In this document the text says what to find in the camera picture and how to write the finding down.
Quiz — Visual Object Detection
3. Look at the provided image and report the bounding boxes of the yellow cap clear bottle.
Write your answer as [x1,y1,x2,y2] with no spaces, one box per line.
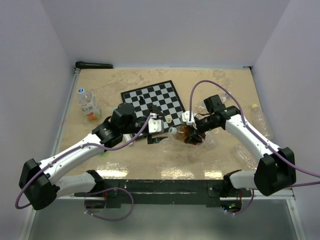
[250,104,274,140]

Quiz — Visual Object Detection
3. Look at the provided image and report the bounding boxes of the purple cable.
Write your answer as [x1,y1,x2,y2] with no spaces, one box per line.
[15,113,157,210]
[189,79,320,188]

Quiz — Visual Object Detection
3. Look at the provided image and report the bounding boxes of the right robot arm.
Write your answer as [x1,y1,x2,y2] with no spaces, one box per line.
[180,95,297,197]

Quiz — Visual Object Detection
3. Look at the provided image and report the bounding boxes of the white chess piece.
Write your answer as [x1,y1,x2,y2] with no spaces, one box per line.
[166,114,172,124]

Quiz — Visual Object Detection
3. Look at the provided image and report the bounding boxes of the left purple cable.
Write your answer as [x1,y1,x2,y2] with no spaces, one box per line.
[15,113,157,210]

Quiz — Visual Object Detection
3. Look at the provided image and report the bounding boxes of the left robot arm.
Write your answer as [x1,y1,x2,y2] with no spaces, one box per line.
[15,103,164,210]

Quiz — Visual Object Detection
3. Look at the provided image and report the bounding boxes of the black handle tool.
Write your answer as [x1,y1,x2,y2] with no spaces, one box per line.
[75,61,114,70]

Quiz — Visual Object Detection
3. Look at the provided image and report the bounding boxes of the green plastic bottle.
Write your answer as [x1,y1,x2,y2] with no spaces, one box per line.
[99,151,109,158]

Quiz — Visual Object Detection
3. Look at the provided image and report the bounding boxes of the amber drink bottle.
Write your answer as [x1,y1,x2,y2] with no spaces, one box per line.
[168,125,196,144]

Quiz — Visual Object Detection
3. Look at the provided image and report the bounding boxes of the blue cap tea bottle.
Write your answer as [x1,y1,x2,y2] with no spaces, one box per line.
[77,88,101,121]

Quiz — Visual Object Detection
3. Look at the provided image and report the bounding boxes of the black chess piece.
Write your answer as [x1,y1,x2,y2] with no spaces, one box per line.
[139,96,145,104]

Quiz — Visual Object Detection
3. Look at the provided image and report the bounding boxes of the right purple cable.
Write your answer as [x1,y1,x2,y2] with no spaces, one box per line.
[189,79,320,188]

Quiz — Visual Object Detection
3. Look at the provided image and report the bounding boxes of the pepsi label bottle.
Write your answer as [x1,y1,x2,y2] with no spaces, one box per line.
[193,93,230,113]

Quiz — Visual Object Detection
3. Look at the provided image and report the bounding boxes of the white tube bottle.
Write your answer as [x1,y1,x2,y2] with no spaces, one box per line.
[123,134,134,146]

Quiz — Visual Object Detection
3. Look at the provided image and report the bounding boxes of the black white chessboard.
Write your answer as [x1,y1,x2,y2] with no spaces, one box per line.
[120,80,185,132]

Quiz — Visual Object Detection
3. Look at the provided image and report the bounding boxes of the clear crushed bottle right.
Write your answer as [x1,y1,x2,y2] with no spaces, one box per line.
[230,144,258,172]

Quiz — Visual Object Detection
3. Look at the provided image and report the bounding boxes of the clear empty bottle centre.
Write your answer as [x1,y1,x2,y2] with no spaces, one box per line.
[203,131,217,149]

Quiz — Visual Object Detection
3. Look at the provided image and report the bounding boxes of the black base frame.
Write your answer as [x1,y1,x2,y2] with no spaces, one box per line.
[74,178,253,209]

